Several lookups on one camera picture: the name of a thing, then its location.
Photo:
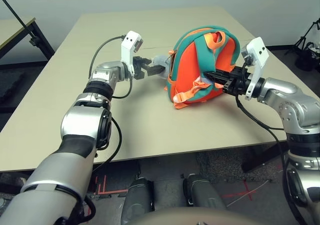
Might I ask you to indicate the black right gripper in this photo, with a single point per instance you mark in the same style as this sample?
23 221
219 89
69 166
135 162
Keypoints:
237 82

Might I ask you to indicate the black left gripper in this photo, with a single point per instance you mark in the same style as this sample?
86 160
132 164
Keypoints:
140 68

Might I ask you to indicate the grey plush zipper toy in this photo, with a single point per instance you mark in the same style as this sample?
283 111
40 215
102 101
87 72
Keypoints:
160 60

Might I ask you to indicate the orange and teal backpack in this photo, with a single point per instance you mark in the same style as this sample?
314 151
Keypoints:
192 60

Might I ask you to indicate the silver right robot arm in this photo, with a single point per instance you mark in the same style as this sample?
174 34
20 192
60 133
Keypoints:
282 90

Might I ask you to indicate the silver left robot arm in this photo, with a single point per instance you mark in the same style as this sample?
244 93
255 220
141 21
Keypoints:
80 120

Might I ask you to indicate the black bag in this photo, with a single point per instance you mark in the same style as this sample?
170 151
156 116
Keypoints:
306 62

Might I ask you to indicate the black table foot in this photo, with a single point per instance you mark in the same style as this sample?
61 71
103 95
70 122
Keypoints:
262 160

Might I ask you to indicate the black tripod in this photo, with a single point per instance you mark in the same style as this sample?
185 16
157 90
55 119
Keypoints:
305 38

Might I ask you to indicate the grey robot right leg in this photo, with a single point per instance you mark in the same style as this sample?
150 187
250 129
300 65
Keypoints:
202 192

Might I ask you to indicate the grey robot leg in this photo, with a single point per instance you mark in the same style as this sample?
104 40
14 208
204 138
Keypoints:
137 200
202 192

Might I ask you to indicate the grey robot left leg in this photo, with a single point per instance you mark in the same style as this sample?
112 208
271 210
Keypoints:
137 200

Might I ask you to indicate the grey robot torso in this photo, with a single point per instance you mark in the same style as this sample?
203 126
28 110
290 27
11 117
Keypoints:
212 217

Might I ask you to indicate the black stand pole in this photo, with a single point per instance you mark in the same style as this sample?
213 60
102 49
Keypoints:
15 13

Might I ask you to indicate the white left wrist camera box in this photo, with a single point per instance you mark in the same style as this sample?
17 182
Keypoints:
130 38

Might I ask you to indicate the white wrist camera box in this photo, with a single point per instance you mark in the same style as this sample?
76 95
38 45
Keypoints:
130 38
258 50

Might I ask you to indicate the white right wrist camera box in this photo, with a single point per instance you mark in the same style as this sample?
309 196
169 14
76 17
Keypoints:
258 50

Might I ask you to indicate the beige side table black frame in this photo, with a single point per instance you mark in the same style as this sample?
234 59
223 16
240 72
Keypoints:
15 25

